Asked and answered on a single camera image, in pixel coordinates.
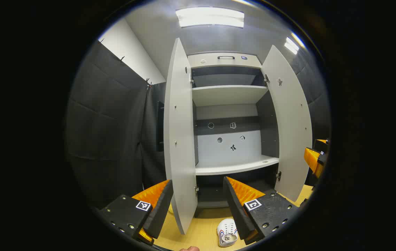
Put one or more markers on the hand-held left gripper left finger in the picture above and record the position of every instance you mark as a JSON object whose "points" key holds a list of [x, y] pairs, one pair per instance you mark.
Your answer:
{"points": [[161, 209]]}

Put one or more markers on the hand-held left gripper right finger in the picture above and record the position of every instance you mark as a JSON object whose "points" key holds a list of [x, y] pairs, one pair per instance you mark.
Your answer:
{"points": [[236, 212]]}

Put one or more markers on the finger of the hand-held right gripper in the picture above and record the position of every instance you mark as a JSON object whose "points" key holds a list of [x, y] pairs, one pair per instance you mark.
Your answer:
{"points": [[321, 144], [312, 158]]}

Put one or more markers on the white shoe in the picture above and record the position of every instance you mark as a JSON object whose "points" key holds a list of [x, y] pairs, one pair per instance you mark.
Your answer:
{"points": [[227, 232]]}

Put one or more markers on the grey shoe cabinet door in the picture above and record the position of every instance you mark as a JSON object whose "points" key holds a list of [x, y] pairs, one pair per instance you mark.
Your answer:
{"points": [[292, 139], [180, 139]]}

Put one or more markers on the grey shoe cabinet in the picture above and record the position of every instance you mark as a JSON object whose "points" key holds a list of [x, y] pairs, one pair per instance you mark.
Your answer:
{"points": [[232, 94]]}

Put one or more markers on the black backdrop cloth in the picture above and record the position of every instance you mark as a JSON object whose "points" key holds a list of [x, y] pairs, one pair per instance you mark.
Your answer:
{"points": [[107, 132]]}

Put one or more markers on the small ceiling light panel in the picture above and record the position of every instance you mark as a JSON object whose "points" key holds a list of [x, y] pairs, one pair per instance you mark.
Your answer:
{"points": [[292, 45]]}

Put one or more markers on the large ceiling light panel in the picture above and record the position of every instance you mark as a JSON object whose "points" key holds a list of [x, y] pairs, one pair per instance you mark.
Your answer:
{"points": [[210, 17]]}

